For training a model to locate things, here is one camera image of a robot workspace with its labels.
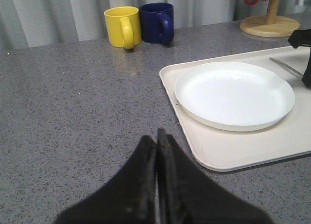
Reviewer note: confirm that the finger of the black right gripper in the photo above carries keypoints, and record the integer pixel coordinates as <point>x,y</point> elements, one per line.
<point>306,78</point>
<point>300,38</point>

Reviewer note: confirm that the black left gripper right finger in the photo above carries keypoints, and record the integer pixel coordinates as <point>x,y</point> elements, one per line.
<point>188,196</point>

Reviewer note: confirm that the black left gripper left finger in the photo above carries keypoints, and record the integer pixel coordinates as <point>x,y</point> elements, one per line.
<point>127,198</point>

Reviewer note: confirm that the stainless steel fork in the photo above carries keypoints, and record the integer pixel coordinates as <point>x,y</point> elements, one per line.
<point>284,65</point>

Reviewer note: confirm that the white round plate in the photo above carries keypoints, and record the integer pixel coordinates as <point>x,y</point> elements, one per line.
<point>234,96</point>

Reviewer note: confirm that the wooden mug tree stand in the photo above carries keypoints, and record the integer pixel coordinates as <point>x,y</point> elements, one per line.
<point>270,24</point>

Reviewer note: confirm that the cream rabbit print tray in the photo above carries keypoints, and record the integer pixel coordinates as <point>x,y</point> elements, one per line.
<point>224,151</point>

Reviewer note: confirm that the dark blue ceramic mug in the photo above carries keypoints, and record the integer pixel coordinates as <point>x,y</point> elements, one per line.
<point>156,21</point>

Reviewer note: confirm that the yellow ceramic mug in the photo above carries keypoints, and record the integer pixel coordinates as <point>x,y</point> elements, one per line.
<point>123,26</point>

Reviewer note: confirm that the grey pleated curtain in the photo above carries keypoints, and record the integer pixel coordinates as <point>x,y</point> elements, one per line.
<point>32,23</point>

